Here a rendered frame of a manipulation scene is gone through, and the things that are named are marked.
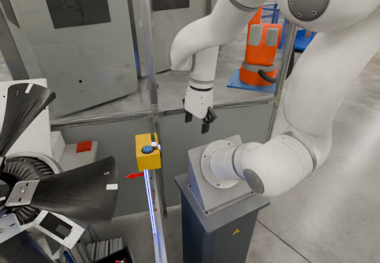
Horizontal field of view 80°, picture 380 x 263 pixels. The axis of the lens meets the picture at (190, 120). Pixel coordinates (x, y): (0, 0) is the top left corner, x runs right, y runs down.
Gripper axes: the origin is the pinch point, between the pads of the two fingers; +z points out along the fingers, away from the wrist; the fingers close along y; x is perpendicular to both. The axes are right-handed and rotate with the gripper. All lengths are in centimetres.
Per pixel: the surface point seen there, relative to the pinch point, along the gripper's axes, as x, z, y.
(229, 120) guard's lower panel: 64, 34, -31
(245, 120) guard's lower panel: 75, 35, -26
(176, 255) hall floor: 13, 124, -18
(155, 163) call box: -9.0, 23.7, -13.8
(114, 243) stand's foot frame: -19, 120, -51
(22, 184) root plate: -54, 11, -16
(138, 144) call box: -11.1, 18.8, -23.9
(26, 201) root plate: -54, 11, -9
